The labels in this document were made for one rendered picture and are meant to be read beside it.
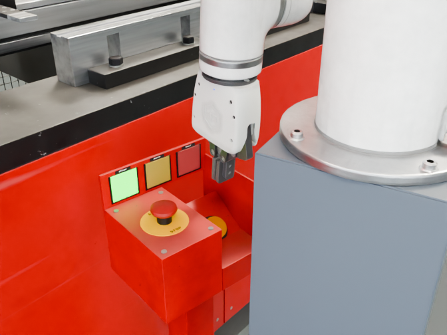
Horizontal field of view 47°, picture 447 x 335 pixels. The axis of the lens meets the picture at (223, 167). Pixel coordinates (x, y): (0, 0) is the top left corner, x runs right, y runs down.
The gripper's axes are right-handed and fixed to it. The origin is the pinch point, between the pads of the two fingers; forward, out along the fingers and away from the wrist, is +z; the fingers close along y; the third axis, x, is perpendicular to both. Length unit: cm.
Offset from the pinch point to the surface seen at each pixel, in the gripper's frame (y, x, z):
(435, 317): 11, 85, 84
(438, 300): 8, 93, 84
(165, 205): -1.2, -9.8, 3.5
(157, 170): -9.8, -5.3, 3.8
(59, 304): -20.1, -20.9, 33.8
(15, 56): -87, 1, 12
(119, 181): -9.8, -12.3, 3.2
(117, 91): -30.9, 0.0, -0.4
